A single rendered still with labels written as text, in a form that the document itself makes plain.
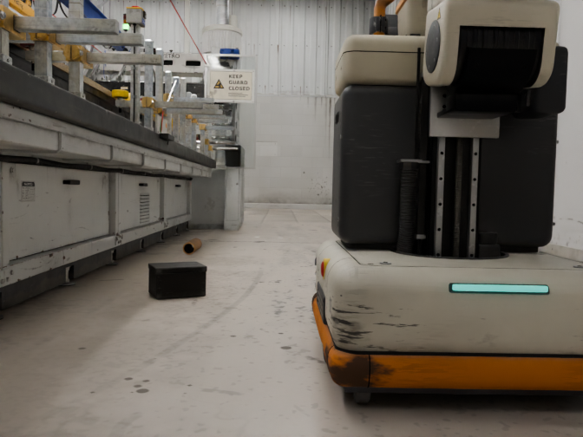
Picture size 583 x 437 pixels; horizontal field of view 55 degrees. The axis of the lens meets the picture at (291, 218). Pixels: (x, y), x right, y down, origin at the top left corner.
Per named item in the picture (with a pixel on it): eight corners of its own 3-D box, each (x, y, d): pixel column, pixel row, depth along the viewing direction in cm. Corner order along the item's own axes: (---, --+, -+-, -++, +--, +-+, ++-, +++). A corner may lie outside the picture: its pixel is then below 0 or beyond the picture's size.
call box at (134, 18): (145, 29, 253) (145, 11, 253) (141, 24, 246) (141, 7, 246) (129, 29, 253) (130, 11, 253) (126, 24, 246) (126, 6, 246)
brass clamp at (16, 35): (29, 41, 137) (29, 20, 137) (1, 24, 124) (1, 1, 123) (3, 40, 137) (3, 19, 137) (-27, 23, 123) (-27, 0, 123)
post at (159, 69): (162, 138, 305) (163, 49, 302) (161, 137, 301) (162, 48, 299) (156, 138, 305) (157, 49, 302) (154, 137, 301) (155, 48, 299)
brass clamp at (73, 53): (94, 68, 187) (94, 54, 186) (81, 60, 173) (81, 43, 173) (76, 68, 187) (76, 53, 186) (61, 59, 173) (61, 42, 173)
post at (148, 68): (152, 137, 280) (153, 41, 278) (151, 136, 277) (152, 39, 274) (145, 137, 280) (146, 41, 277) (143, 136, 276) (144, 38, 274)
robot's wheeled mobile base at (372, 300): (310, 316, 171) (311, 237, 170) (514, 320, 173) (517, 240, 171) (329, 399, 104) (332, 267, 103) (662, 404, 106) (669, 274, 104)
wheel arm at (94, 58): (162, 68, 184) (162, 55, 184) (160, 66, 181) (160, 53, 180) (29, 64, 183) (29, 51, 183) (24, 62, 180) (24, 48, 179)
